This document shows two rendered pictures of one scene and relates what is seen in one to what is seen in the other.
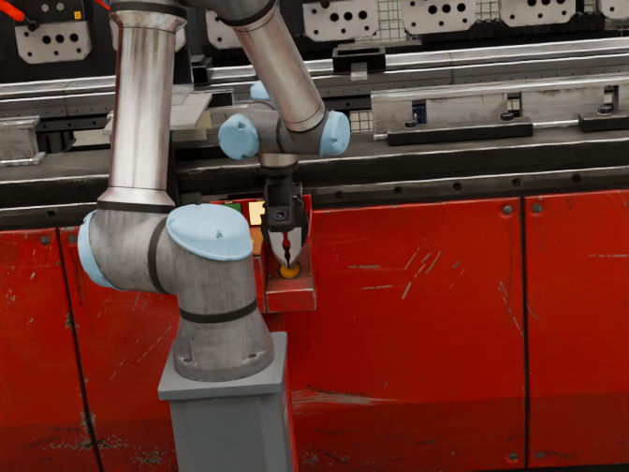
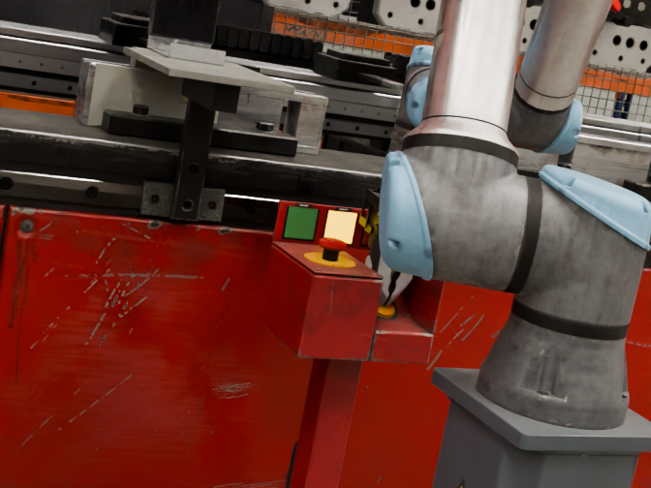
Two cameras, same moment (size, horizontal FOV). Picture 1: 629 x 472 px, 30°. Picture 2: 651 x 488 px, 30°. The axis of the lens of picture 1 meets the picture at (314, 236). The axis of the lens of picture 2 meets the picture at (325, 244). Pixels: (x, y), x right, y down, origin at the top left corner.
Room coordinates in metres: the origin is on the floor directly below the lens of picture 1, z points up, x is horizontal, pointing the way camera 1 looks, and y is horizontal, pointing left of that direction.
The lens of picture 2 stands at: (0.69, 0.94, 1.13)
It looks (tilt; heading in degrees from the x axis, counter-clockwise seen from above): 11 degrees down; 331
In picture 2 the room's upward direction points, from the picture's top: 11 degrees clockwise
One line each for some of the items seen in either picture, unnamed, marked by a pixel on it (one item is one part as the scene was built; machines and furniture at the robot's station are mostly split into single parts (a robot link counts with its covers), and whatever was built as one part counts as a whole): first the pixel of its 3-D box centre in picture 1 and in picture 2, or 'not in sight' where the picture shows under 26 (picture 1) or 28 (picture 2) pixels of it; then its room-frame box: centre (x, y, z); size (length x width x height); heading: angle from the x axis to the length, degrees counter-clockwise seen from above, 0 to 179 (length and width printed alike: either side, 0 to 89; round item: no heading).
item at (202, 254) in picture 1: (208, 255); (579, 241); (1.61, 0.16, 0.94); 0.13 x 0.12 x 0.14; 64
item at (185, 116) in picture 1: (159, 113); (204, 69); (2.33, 0.29, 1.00); 0.26 x 0.18 x 0.01; 176
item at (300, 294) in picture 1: (261, 255); (353, 282); (2.12, 0.10, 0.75); 0.20 x 0.16 x 0.18; 87
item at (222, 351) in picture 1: (221, 329); (560, 354); (1.61, 0.15, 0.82); 0.15 x 0.15 x 0.10
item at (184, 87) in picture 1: (168, 71); (182, 21); (2.48, 0.28, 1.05); 0.10 x 0.02 x 0.10; 86
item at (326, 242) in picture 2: not in sight; (330, 252); (2.11, 0.15, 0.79); 0.04 x 0.04 x 0.04
